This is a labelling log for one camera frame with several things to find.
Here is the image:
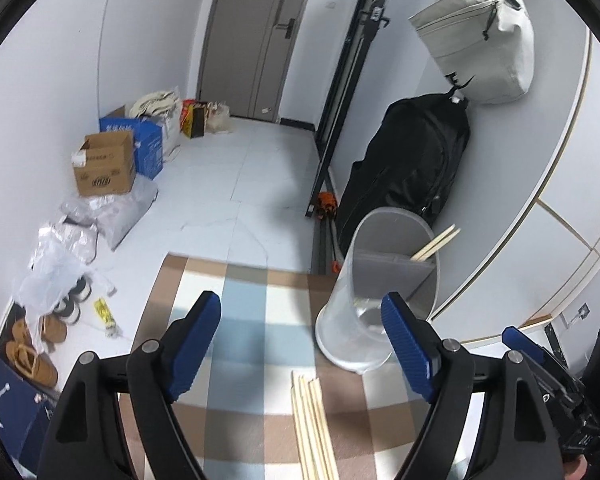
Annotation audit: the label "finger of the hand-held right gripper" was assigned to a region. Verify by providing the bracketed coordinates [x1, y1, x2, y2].
[501, 326, 587, 411]

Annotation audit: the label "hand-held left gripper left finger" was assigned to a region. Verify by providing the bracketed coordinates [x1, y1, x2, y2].
[37, 291, 222, 480]

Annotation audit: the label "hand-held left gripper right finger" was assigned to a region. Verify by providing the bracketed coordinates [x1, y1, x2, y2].
[381, 292, 567, 480]

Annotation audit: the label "wooden chopstick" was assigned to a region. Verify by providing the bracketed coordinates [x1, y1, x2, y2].
[304, 379, 332, 480]
[420, 229, 461, 262]
[297, 376, 322, 480]
[311, 378, 340, 480]
[291, 370, 312, 480]
[411, 225, 456, 261]

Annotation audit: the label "person's right hand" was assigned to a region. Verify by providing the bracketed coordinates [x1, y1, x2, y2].
[561, 455, 589, 480]

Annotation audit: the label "checked floor mat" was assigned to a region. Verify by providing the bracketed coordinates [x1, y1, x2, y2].
[117, 254, 483, 480]

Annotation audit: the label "yellow packet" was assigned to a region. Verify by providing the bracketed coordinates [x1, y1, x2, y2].
[93, 298, 119, 339]

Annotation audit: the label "white black sneaker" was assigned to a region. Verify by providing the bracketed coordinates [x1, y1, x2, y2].
[65, 276, 93, 303]
[52, 297, 82, 324]

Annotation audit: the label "brown slipper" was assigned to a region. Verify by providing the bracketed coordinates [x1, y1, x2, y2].
[40, 314, 68, 344]
[4, 339, 59, 387]

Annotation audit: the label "grey plastic bag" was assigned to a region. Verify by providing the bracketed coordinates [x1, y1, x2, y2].
[61, 179, 160, 252]

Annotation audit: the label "crumpled clear plastic bags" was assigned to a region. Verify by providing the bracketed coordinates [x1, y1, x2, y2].
[19, 220, 117, 322]

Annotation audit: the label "orange tool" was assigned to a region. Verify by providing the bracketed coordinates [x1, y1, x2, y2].
[316, 192, 338, 220]

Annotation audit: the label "white wardrobe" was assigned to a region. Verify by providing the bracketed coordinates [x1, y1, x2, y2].
[427, 24, 600, 352]

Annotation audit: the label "black backpack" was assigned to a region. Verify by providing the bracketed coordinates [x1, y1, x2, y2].
[337, 91, 471, 232]

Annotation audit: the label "blue shoe box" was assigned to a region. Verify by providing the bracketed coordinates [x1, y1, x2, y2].
[0, 347, 57, 479]

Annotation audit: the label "brown cardboard box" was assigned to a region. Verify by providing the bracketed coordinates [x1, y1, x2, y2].
[73, 130, 137, 197]

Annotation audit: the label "blue cardboard box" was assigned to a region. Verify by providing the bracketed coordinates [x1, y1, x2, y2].
[99, 116, 165, 181]

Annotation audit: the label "black yellow bag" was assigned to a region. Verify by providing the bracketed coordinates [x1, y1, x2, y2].
[190, 103, 207, 139]

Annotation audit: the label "red bag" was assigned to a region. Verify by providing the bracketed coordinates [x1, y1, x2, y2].
[181, 100, 199, 136]

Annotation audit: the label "clear plastic bag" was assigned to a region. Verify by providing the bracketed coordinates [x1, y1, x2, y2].
[206, 101, 232, 135]

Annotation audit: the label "white tote bag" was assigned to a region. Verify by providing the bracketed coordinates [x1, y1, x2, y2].
[127, 89, 184, 162]

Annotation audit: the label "black metal stand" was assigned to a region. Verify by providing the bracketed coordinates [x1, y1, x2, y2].
[306, 0, 392, 277]

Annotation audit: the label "beige fabric bag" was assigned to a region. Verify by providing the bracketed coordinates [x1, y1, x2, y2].
[409, 0, 536, 106]

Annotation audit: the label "grey door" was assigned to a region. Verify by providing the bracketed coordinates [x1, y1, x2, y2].
[197, 0, 314, 124]

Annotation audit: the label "wall socket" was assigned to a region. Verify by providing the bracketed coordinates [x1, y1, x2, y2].
[561, 303, 593, 328]

